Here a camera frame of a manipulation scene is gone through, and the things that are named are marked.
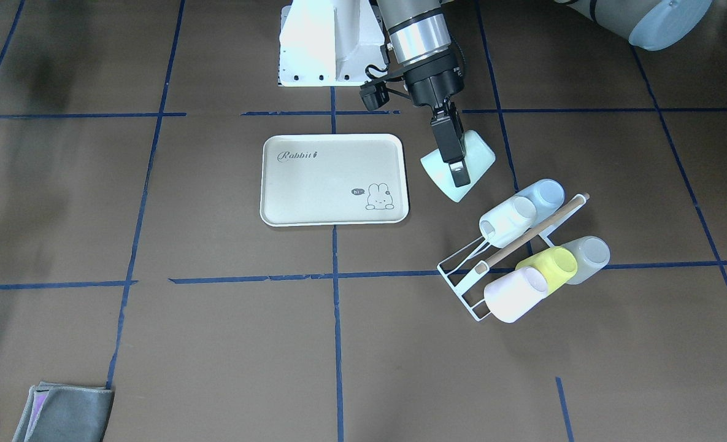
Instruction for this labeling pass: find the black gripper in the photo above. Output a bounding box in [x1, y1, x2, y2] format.
[405, 50, 472, 188]

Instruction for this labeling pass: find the green cup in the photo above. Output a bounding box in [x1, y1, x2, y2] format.
[420, 130, 496, 203]

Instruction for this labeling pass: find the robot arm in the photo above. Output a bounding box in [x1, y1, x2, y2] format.
[360, 1, 712, 188]

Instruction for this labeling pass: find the beige cup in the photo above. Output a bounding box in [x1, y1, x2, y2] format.
[479, 195, 537, 249]

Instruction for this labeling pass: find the blue cup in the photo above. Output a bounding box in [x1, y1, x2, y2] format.
[517, 179, 565, 217]

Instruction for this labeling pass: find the beige rabbit print tray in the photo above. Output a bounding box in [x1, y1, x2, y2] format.
[260, 133, 410, 227]

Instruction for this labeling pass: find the yellow cup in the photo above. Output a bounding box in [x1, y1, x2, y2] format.
[515, 246, 577, 295]

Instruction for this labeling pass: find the pink cup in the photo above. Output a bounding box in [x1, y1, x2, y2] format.
[483, 266, 548, 324]

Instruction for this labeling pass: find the grey cup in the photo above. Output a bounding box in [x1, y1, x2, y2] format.
[562, 236, 611, 285]

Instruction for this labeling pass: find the folded grey cloth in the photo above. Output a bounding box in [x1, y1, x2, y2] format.
[12, 381, 115, 441]

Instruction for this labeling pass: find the white wire cup rack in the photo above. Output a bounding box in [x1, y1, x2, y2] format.
[437, 200, 590, 322]

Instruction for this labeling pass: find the wooden rack handle rod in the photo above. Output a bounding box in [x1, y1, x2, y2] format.
[471, 193, 590, 275]

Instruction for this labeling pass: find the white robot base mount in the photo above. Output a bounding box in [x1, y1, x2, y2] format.
[277, 1, 388, 87]

